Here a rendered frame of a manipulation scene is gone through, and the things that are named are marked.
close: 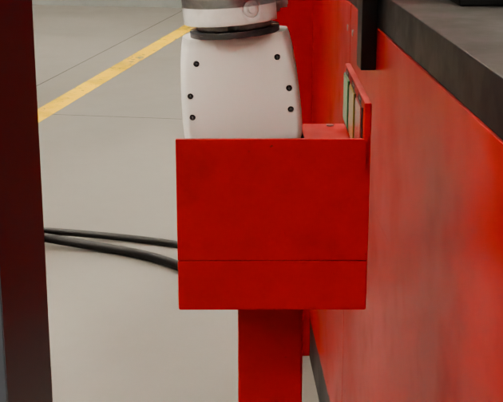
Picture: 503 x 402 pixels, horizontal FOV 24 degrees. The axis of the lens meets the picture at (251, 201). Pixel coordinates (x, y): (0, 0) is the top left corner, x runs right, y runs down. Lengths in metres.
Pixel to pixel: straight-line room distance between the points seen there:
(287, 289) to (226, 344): 1.63
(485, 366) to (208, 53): 0.34
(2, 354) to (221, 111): 0.77
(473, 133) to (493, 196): 0.08
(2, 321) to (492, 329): 0.88
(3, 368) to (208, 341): 1.02
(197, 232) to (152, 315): 1.81
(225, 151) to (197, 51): 0.09
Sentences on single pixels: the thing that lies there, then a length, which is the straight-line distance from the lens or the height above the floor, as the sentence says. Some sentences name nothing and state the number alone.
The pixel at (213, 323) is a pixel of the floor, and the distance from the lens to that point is 2.73.
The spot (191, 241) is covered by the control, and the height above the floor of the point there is 0.72.
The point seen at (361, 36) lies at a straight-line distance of 1.49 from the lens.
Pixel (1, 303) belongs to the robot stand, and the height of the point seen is 0.45.
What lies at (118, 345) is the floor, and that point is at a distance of 2.62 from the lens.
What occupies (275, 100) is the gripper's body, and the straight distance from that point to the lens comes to 0.97.
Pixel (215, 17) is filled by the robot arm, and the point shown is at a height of 0.91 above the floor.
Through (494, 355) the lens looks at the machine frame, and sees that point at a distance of 0.91.
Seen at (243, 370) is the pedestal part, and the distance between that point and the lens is 1.09.
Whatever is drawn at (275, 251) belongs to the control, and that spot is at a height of 0.71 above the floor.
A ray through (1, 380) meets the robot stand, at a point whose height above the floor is 0.33.
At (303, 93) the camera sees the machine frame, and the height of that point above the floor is 0.58.
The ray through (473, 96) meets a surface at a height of 0.84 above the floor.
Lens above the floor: 1.02
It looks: 16 degrees down
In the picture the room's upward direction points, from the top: straight up
